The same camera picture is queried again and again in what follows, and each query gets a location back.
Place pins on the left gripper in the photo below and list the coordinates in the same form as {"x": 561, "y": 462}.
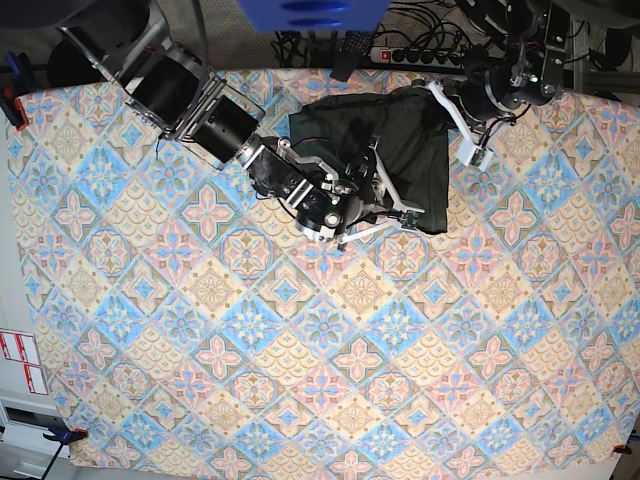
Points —
{"x": 480, "y": 101}

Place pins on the blue clamp top left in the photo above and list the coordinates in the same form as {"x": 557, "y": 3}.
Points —
{"x": 10, "y": 103}

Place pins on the white power strip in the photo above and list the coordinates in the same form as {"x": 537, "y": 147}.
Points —
{"x": 415, "y": 57}

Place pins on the dark green long-sleeve shirt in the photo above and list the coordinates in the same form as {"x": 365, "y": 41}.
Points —
{"x": 411, "y": 128}

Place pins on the colourful patterned tablecloth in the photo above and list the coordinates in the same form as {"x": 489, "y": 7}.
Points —
{"x": 190, "y": 329}

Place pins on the orange clamp bottom right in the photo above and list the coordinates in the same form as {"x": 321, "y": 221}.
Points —
{"x": 622, "y": 449}

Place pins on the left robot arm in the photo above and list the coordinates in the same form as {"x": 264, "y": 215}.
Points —
{"x": 532, "y": 37}

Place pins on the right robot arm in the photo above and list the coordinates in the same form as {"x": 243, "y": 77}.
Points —
{"x": 130, "y": 44}

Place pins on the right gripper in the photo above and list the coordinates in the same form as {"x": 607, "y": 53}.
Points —
{"x": 367, "y": 200}

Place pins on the red white labels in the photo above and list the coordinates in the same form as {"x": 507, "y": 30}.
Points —
{"x": 21, "y": 369}

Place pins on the black remote control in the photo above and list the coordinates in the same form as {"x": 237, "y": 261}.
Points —
{"x": 355, "y": 47}

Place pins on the blue clamp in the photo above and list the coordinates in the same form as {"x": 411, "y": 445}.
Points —
{"x": 10, "y": 103}
{"x": 63, "y": 437}

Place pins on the blue clamp bottom left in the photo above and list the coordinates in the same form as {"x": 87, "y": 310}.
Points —
{"x": 63, "y": 437}

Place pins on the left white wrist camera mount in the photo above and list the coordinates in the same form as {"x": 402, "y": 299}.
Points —
{"x": 469, "y": 150}

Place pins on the blue plastic box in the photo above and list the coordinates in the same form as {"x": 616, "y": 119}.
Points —
{"x": 308, "y": 15}

